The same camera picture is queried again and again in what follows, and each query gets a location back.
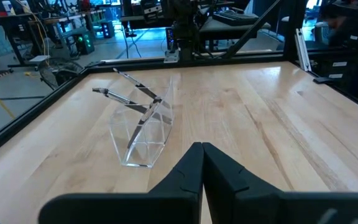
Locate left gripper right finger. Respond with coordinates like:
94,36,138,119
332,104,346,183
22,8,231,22
202,142,358,224

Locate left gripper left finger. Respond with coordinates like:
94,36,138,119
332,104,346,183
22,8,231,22
38,141,204,224

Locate clear acrylic organizer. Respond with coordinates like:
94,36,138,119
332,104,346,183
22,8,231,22
109,74,176,169

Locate silver mounting plate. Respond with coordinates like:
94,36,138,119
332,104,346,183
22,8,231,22
163,49,180,64

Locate black floor fan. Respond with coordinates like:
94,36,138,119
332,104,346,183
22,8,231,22
38,57,85,91

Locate grey side table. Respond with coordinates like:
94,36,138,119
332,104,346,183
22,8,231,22
198,17,272,43

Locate black diagonal brace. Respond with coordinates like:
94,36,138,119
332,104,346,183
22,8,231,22
221,0,284,60

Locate computer tower green lights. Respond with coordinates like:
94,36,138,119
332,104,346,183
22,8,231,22
73,30,95,55

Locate black keyboard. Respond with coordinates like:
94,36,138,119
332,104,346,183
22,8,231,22
212,10,262,28

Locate computer tower blue lights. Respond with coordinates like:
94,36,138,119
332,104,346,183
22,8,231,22
101,21,115,39

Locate white floor plate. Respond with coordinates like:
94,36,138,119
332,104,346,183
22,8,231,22
28,55,51,63

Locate black standing desk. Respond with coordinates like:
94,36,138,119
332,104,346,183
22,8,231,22
0,9,62,68

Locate black aluminium frame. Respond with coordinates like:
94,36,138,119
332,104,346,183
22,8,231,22
0,0,358,162

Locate silver aluminium rail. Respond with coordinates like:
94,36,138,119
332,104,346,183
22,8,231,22
295,27,313,73

